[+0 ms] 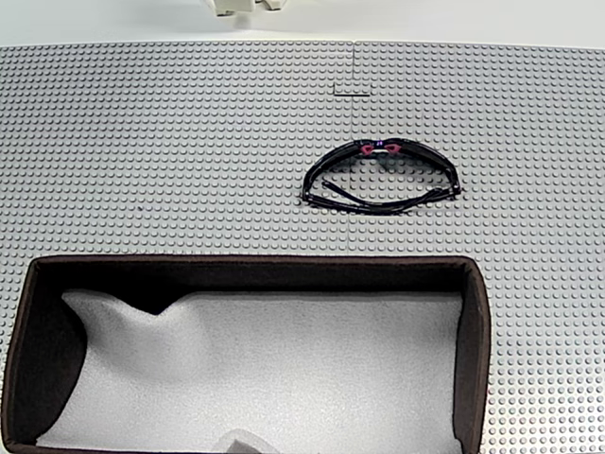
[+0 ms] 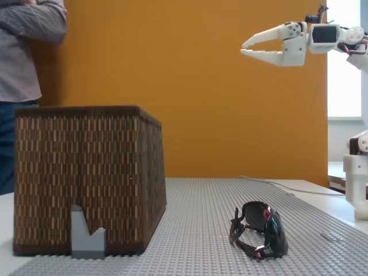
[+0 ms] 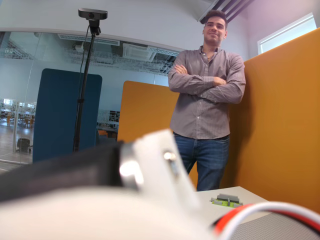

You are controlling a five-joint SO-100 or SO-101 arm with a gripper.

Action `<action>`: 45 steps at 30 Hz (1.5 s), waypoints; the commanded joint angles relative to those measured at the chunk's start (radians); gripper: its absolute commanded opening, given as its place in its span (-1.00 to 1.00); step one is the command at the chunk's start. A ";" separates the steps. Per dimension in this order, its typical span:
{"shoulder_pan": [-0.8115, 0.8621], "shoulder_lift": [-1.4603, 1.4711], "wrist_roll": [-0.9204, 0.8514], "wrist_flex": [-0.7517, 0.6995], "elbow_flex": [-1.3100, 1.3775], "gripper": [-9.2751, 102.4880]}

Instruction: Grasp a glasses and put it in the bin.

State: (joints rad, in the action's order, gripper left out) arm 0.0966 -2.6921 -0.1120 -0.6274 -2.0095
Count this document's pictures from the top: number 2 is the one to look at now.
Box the black red sunglasses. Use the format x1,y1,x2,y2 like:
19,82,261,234
228,201,289,259

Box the brown woven bin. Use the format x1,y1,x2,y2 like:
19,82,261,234
13,105,168,258

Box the bright window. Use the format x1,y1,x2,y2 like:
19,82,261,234
327,0,368,118

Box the orange partition board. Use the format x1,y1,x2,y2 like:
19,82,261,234
30,0,329,179

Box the grey studded baseplate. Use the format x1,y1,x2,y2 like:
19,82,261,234
8,177,368,276

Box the small clear plastic piece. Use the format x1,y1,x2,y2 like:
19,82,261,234
320,232,343,243

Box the person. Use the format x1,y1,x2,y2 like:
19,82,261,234
0,0,68,196

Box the small black camera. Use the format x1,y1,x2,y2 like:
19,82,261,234
305,3,329,25

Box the grey toy brick bracket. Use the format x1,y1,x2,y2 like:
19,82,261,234
71,204,107,260

